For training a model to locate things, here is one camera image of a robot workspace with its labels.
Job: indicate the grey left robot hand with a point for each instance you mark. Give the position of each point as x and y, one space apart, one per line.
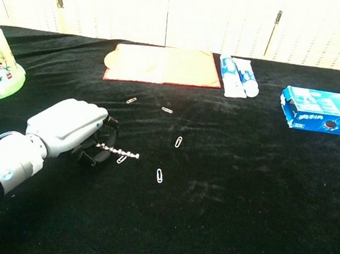
67 123

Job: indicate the silver magnetic bar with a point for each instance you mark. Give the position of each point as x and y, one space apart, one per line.
119 151

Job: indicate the paperclip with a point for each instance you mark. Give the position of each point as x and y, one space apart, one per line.
167 110
159 175
131 100
120 160
178 141

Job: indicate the round woven straw coaster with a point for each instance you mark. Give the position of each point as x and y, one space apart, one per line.
119 61

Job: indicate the brass screen hinge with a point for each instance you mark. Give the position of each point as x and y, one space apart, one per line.
59 0

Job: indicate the red-edged beige place mat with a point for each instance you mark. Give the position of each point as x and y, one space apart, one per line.
180 69

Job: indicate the black velvet table cloth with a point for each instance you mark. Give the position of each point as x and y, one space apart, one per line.
210 201

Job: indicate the blue white toothpaste tube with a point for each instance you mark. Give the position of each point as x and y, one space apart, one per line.
229 73

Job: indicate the white folding screen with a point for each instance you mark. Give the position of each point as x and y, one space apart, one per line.
204 12

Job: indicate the blue white round-capped tube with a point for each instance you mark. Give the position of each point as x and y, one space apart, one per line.
249 79

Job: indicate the dark screen hinge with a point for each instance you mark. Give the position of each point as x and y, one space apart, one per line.
278 17

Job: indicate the blue Oreo cookie box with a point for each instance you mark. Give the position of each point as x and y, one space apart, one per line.
319 109

